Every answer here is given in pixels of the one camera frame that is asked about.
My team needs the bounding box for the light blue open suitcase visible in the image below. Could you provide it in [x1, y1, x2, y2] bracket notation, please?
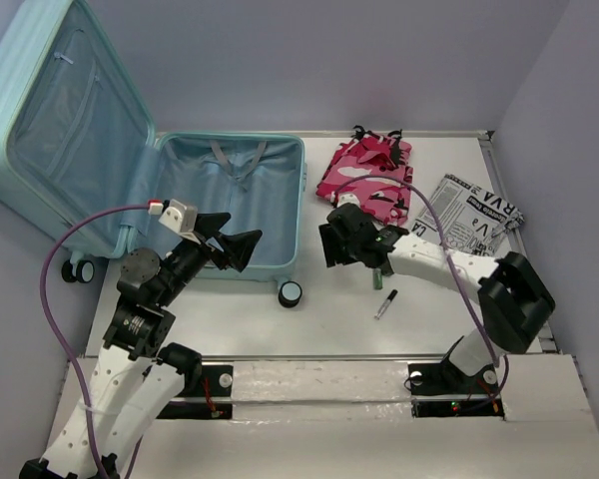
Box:
[0, 1, 306, 307]

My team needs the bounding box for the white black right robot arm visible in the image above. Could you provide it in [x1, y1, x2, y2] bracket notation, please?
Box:
[318, 204, 555, 396]

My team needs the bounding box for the clear tube with black cap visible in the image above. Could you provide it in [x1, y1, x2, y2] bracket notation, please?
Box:
[374, 289, 398, 320]

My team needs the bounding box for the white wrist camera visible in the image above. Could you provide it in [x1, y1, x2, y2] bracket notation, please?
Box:
[159, 200, 198, 240]
[334, 192, 360, 208]

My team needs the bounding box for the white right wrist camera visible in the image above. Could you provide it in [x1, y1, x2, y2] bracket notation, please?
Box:
[334, 192, 360, 208]

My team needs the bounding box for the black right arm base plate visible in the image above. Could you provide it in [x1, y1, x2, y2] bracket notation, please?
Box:
[404, 362, 505, 418]

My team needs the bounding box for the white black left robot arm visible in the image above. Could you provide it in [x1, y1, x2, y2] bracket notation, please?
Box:
[19, 202, 263, 478]

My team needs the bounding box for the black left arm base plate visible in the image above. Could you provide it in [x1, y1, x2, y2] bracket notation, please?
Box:
[157, 363, 234, 420]

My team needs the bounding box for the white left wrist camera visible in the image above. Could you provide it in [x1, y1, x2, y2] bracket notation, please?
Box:
[159, 200, 198, 240]

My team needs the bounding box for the green tube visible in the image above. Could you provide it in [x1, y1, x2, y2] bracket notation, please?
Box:
[372, 268, 383, 290]

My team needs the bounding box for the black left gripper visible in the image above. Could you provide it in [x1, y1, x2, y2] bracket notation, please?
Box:
[158, 211, 263, 304]

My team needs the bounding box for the pink camouflage folded garment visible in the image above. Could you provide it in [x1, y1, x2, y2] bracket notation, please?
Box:
[315, 126, 413, 227]

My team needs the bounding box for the newspaper print garment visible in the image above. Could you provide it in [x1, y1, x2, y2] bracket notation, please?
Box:
[410, 174, 525, 256]

